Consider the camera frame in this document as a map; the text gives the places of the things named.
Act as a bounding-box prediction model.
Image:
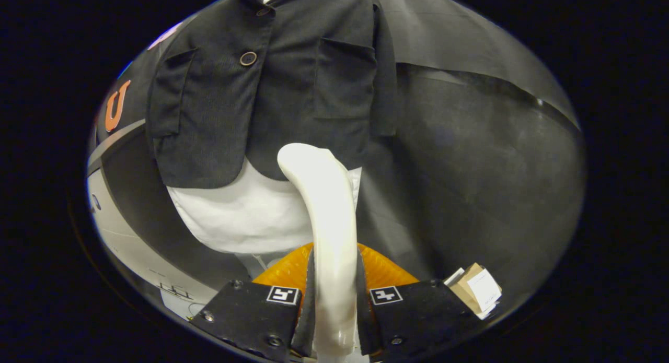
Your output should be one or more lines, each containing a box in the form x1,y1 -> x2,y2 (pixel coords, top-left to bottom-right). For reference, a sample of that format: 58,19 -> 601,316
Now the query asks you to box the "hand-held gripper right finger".
357,243 -> 484,363

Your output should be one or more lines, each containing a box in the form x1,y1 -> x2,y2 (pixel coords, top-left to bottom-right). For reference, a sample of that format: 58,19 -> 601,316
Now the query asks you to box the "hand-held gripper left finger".
189,243 -> 316,363

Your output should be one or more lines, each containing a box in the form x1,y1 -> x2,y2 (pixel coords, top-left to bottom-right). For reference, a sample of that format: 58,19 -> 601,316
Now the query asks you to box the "black blazer jacket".
146,0 -> 398,190

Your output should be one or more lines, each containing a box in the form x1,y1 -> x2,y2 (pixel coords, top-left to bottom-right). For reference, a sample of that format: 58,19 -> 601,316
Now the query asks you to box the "cardboard box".
444,263 -> 503,320

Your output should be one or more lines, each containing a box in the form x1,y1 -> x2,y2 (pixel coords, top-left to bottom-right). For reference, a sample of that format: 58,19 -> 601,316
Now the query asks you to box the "black backdrop cloth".
86,0 -> 586,311

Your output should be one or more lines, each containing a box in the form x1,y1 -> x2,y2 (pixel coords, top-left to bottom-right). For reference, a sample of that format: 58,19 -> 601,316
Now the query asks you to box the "grey cabinet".
86,120 -> 251,301

